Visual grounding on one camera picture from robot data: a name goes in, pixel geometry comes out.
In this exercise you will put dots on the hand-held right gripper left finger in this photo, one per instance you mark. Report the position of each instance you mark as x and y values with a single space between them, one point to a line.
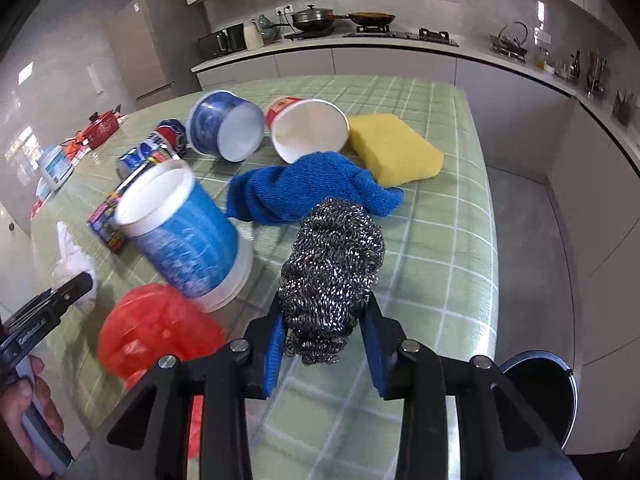
270 360

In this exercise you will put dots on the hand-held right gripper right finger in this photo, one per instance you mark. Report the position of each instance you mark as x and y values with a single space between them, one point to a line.
380 360

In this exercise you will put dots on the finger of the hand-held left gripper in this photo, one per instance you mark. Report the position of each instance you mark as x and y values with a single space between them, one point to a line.
75 286

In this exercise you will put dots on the white tissue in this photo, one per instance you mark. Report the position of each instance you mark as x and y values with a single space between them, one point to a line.
72 262

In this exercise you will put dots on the steel wool scrubber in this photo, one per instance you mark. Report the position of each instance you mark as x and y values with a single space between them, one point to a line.
330 260

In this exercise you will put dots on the blue soda can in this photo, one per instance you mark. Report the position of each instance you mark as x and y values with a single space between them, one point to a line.
170 135
142 155

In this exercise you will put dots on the black trash bin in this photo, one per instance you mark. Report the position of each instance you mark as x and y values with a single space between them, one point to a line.
540 395

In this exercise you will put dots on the yellow sponge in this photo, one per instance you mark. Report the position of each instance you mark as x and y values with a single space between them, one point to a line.
395 150

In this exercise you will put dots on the dark blue paper cup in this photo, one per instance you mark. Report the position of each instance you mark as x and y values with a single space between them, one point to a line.
210 120

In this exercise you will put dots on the red paper cup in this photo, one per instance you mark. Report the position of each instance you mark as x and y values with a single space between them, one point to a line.
310 130

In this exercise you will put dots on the person's left hand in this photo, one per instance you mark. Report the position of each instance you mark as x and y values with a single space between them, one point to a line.
47 405

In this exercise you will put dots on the colourful snack packet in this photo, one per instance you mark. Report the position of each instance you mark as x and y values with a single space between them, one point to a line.
102 222

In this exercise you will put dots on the red plastic bag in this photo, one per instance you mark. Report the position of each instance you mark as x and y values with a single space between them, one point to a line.
150 330

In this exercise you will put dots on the large light blue paper tub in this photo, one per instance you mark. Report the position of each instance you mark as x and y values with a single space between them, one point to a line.
185 250

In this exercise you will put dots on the white box with blue label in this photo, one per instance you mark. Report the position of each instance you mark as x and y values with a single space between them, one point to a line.
55 170

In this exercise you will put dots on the red cooking pot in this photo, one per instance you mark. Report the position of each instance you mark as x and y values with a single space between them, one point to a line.
100 130

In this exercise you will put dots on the blue microfiber cloth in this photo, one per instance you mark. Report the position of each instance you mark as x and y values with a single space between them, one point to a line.
300 185

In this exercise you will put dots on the beige refrigerator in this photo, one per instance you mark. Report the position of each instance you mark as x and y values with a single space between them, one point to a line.
150 45

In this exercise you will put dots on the black microwave oven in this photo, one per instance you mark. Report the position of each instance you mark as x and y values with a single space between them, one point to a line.
215 42

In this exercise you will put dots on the white base cabinets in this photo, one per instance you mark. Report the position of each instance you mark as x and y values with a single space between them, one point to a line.
390 65

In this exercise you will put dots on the white jug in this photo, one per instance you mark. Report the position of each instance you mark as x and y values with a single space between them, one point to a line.
253 36

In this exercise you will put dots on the teal vase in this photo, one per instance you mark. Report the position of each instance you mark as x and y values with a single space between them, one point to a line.
268 30

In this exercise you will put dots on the black gas stove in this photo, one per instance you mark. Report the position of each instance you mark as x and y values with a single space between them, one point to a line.
400 36

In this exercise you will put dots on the black induction cooker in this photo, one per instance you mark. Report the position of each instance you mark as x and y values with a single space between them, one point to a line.
307 35

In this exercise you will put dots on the yellow oil bottle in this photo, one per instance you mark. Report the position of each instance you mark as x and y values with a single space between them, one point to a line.
540 59

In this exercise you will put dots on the black frying pan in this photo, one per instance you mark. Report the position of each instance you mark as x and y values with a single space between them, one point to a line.
372 18

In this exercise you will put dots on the wok with glass lid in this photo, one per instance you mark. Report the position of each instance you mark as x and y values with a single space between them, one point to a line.
312 19

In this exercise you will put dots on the dark utensil holder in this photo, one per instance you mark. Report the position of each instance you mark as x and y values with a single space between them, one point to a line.
623 109

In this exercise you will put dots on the dark sauce bottle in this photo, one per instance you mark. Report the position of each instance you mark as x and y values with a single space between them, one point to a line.
575 66

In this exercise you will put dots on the metal utensil stand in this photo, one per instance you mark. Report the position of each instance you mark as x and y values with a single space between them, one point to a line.
596 75

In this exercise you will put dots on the white wall paper sheet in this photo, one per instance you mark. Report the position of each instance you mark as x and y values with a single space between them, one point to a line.
94 78

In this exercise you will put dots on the white wall outlet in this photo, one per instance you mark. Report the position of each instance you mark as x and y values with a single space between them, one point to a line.
284 9

